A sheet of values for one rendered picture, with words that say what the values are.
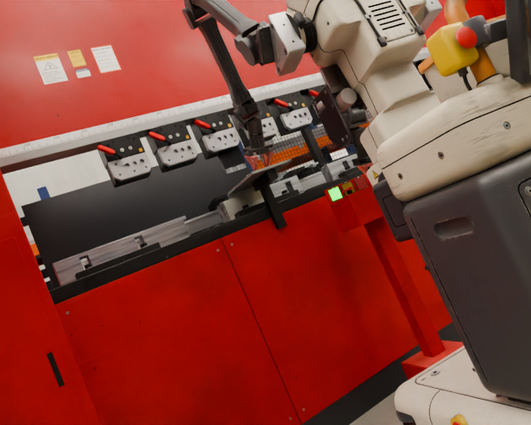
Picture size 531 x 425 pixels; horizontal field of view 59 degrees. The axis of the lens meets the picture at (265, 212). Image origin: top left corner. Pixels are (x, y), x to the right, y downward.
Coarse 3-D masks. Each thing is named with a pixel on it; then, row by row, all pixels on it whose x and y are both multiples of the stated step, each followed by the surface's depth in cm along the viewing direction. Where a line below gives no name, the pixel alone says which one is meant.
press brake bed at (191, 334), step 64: (192, 256) 168; (256, 256) 178; (320, 256) 190; (64, 320) 146; (128, 320) 154; (192, 320) 162; (256, 320) 172; (320, 320) 182; (384, 320) 194; (448, 320) 208; (128, 384) 149; (192, 384) 157; (256, 384) 166; (320, 384) 176; (384, 384) 187
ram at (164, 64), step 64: (0, 0) 175; (64, 0) 185; (128, 0) 197; (256, 0) 225; (0, 64) 169; (64, 64) 179; (128, 64) 189; (192, 64) 201; (256, 64) 215; (0, 128) 164; (64, 128) 172; (128, 128) 182
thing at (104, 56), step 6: (90, 48) 184; (96, 48) 185; (102, 48) 186; (108, 48) 188; (96, 54) 185; (102, 54) 186; (108, 54) 187; (114, 54) 188; (96, 60) 184; (102, 60) 185; (108, 60) 186; (114, 60) 187; (102, 66) 185; (108, 66) 186; (114, 66) 187; (120, 66) 188; (102, 72) 184; (108, 72) 185
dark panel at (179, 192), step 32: (96, 192) 225; (128, 192) 231; (160, 192) 237; (192, 192) 244; (224, 192) 252; (32, 224) 210; (64, 224) 215; (96, 224) 221; (128, 224) 227; (64, 256) 212
